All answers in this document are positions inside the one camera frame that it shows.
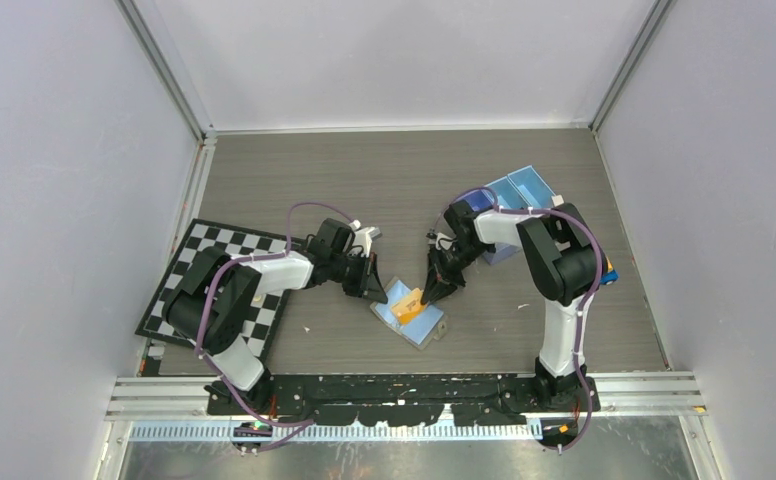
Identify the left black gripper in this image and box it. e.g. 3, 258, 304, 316
329, 251, 387, 304

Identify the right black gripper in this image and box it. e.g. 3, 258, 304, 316
423, 240, 492, 306

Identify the orange VIP card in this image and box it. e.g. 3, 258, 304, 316
390, 288, 426, 326

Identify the grey blue card holder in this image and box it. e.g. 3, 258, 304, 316
370, 277, 447, 350

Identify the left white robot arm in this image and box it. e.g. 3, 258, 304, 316
162, 218, 388, 414

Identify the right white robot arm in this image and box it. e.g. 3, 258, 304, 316
421, 200, 608, 411

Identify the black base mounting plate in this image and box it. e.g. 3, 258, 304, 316
204, 373, 600, 427

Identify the black white checkerboard mat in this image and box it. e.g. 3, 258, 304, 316
135, 219, 308, 364

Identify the blue three-compartment tray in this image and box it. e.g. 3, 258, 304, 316
480, 164, 558, 266

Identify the yellow blue toy block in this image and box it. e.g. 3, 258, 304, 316
601, 269, 619, 285

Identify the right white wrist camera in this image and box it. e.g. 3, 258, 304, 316
426, 230, 456, 253

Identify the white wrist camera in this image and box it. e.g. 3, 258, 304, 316
426, 230, 456, 253
348, 226, 382, 257

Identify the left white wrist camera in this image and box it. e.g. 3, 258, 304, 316
348, 226, 382, 257

